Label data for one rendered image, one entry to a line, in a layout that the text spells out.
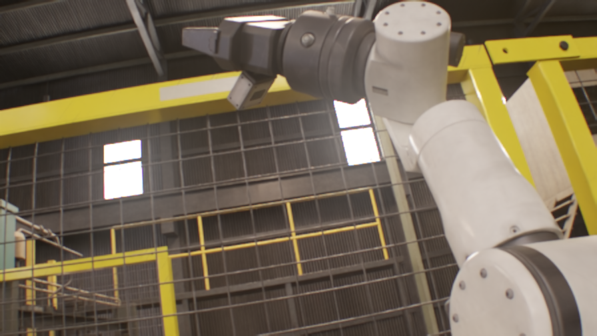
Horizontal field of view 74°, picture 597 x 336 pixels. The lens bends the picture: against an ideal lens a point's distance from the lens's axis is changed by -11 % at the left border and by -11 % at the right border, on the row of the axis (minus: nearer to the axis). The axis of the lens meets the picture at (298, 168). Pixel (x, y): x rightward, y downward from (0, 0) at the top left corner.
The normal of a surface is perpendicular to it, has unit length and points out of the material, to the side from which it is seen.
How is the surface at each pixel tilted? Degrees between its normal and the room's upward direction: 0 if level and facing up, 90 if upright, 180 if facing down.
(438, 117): 72
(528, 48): 90
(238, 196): 90
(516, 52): 90
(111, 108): 90
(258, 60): 117
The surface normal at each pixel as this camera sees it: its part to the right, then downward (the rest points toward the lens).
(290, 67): -0.54, 0.52
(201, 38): -0.53, 0.30
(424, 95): 0.13, 0.74
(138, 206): 0.04, -0.36
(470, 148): -0.29, -0.60
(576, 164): -0.98, 0.15
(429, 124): -0.73, -0.36
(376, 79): -0.51, 0.72
